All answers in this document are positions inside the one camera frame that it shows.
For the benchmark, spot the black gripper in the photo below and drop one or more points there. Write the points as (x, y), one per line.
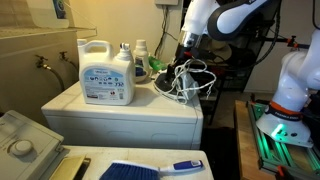
(182, 56)

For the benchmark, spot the white and black clothes iron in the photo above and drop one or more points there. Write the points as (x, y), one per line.
(190, 83)

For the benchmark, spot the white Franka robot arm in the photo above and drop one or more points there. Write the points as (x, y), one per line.
(233, 18)

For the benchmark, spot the white bottle with label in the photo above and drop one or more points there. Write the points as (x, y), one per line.
(141, 53)

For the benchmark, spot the tan hat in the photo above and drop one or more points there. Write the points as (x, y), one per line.
(218, 51)

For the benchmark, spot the white bottle with spout cap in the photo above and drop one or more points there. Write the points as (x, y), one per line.
(125, 53)

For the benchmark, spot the white front-load washing machine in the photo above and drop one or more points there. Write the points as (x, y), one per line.
(133, 123)

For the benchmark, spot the large white detergent jug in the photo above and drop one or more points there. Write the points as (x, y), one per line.
(106, 80)

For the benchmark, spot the wooden table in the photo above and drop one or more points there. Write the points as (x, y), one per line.
(243, 143)

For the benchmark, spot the blue and white brush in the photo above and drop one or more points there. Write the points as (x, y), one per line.
(133, 171)

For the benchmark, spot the black rod with orange clamp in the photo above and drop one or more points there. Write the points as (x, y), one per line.
(292, 41)

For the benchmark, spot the white container with blue label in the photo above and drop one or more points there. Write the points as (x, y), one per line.
(50, 13)

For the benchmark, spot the white top-load washing machine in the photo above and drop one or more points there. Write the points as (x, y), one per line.
(33, 156)

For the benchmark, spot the wall water faucet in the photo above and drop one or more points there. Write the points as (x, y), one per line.
(65, 56)
(50, 68)

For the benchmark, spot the aluminium base frame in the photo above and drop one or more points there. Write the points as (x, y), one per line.
(266, 153)

